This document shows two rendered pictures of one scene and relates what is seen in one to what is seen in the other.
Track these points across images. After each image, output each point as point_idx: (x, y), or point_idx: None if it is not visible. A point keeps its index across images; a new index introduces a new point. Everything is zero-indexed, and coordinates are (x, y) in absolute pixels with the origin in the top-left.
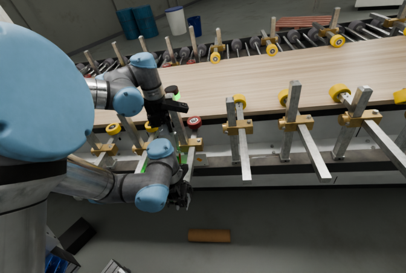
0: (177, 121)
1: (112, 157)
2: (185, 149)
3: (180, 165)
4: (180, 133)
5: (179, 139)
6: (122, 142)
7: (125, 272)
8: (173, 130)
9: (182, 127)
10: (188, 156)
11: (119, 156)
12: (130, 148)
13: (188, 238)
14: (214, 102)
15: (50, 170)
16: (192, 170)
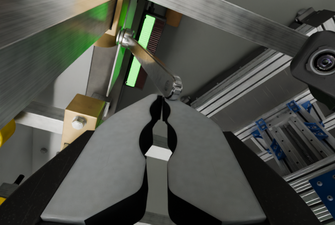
0: (40, 56)
1: (50, 160)
2: (124, 9)
3: (326, 71)
4: (90, 26)
5: (101, 33)
6: (17, 155)
7: (195, 106)
8: (152, 106)
9: (60, 6)
10: (179, 5)
11: (50, 149)
12: (30, 133)
13: (177, 26)
14: None
15: None
16: (238, 5)
